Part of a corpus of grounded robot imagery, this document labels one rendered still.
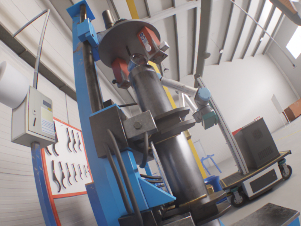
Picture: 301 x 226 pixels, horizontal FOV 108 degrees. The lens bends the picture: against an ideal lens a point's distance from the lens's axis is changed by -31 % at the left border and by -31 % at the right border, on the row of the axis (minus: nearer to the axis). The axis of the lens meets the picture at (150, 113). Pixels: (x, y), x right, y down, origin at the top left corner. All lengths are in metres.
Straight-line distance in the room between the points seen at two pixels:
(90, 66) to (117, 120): 0.64
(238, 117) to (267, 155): 11.25
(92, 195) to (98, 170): 1.40
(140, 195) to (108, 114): 0.38
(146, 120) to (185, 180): 0.41
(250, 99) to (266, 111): 1.80
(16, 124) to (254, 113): 13.84
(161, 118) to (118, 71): 0.75
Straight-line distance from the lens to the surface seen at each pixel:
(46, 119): 1.31
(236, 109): 13.39
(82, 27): 1.53
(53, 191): 2.79
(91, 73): 1.19
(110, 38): 1.34
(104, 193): 1.05
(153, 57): 1.15
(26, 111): 1.19
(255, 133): 2.01
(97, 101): 1.04
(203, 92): 1.82
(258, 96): 14.75
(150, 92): 1.03
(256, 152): 2.00
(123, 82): 1.32
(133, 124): 0.69
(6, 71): 1.17
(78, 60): 1.54
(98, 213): 2.45
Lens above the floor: 0.72
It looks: 23 degrees up
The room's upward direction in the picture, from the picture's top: 21 degrees counter-clockwise
